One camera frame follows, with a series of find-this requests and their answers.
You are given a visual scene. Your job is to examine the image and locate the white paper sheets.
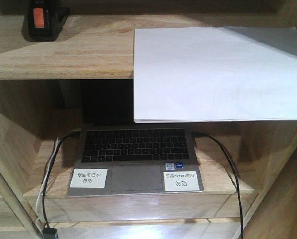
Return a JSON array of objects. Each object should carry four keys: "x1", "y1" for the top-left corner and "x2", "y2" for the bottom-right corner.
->
[{"x1": 134, "y1": 27, "x2": 297, "y2": 122}]

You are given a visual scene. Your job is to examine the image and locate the black orange stapler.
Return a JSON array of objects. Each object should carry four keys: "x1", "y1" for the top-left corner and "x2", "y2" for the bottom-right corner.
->
[{"x1": 22, "y1": 0, "x2": 70, "y2": 42}]

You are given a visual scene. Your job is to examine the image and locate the grey open laptop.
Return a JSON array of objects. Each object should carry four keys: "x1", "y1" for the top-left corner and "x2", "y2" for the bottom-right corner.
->
[{"x1": 68, "y1": 79, "x2": 204, "y2": 197}]

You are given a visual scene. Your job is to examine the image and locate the white label right palmrest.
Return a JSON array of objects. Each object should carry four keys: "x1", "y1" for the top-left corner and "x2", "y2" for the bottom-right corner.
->
[{"x1": 163, "y1": 171, "x2": 200, "y2": 192}]

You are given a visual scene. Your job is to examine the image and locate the white label palmrest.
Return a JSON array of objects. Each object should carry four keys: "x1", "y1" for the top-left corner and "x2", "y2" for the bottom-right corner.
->
[
  {"x1": 163, "y1": 171, "x2": 200, "y2": 192},
  {"x1": 69, "y1": 168, "x2": 108, "y2": 188}
]

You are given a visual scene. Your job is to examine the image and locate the white label left palmrest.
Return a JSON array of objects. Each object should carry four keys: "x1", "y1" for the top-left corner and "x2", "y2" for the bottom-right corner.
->
[{"x1": 69, "y1": 168, "x2": 108, "y2": 188}]

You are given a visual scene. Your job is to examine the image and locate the wooden shelf unit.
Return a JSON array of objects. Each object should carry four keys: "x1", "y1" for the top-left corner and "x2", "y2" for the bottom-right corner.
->
[{"x1": 0, "y1": 0, "x2": 297, "y2": 239}]

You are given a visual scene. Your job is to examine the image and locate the black power adapter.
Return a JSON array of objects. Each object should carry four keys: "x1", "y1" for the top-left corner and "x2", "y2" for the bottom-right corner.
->
[{"x1": 42, "y1": 228, "x2": 59, "y2": 239}]

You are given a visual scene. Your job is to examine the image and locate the black cable left of laptop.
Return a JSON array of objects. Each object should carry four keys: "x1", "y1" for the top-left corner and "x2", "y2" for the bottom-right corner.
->
[{"x1": 41, "y1": 132, "x2": 80, "y2": 229}]

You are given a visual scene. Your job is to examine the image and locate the white cable left of laptop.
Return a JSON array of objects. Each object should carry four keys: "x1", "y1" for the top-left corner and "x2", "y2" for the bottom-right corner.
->
[{"x1": 35, "y1": 128, "x2": 81, "y2": 225}]

